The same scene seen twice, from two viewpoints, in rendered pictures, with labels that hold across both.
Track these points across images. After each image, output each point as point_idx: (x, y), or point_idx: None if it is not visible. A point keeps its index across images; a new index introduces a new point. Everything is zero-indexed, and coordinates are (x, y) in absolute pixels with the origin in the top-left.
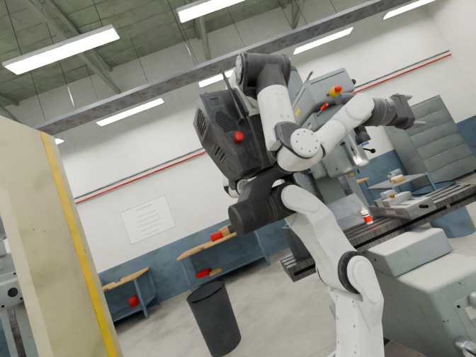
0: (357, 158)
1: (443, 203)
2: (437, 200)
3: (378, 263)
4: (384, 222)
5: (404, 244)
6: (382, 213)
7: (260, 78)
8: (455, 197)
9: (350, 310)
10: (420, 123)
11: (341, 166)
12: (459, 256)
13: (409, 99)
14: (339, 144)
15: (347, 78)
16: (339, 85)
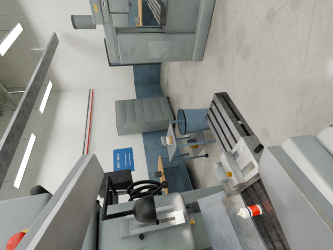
0: (174, 217)
1: (238, 125)
2: (233, 129)
3: None
4: (264, 193)
5: (329, 191)
6: (243, 188)
7: None
8: (230, 114)
9: None
10: (317, 189)
11: (181, 247)
12: (331, 132)
13: (99, 170)
14: (139, 240)
15: (19, 205)
16: (11, 237)
